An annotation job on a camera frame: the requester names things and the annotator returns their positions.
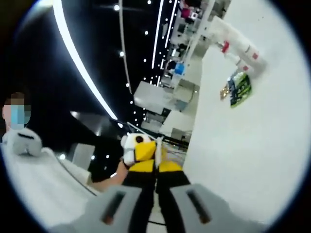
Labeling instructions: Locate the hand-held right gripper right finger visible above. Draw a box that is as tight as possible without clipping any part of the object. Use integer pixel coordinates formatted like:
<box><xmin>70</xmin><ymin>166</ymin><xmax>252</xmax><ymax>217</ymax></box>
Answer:
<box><xmin>157</xmin><ymin>160</ymin><xmax>243</xmax><ymax>233</ymax></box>

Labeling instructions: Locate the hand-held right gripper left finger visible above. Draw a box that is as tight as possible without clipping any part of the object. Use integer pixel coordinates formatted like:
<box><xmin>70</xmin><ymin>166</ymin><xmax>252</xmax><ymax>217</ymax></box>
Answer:
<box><xmin>55</xmin><ymin>159</ymin><xmax>156</xmax><ymax>233</ymax></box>

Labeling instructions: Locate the white skincare bottle red collar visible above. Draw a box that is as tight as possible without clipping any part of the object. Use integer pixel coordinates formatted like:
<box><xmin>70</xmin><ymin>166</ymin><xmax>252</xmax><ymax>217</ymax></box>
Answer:
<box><xmin>217</xmin><ymin>40</ymin><xmax>267</xmax><ymax>73</ymax></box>

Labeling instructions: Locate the blue storage bin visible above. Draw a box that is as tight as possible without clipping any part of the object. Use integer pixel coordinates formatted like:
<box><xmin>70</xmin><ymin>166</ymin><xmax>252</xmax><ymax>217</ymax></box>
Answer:
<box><xmin>174</xmin><ymin>63</ymin><xmax>186</xmax><ymax>76</ymax></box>

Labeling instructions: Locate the small gold sachet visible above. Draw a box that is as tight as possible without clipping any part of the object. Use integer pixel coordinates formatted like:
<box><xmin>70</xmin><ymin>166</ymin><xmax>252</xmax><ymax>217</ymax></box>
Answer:
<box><xmin>219</xmin><ymin>85</ymin><xmax>229</xmax><ymax>100</ymax></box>

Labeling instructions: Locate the curved ceiling light strip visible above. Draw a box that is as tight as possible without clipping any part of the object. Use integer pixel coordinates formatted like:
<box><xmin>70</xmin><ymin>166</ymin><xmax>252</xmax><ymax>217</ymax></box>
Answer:
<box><xmin>52</xmin><ymin>0</ymin><xmax>119</xmax><ymax>121</ymax></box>

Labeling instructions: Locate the white chest-worn device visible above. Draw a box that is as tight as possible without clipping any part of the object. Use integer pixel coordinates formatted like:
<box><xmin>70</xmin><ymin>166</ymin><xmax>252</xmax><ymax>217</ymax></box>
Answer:
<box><xmin>1</xmin><ymin>128</ymin><xmax>42</xmax><ymax>156</ymax></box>

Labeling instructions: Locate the blue sachet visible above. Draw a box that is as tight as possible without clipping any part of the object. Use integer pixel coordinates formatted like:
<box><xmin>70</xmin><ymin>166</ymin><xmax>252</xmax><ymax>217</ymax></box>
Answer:
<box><xmin>226</xmin><ymin>74</ymin><xmax>238</xmax><ymax>98</ymax></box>

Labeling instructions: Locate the green sachet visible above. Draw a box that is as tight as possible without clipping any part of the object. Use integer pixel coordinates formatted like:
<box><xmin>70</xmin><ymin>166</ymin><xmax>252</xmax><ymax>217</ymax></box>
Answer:
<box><xmin>229</xmin><ymin>72</ymin><xmax>253</xmax><ymax>108</ymax></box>

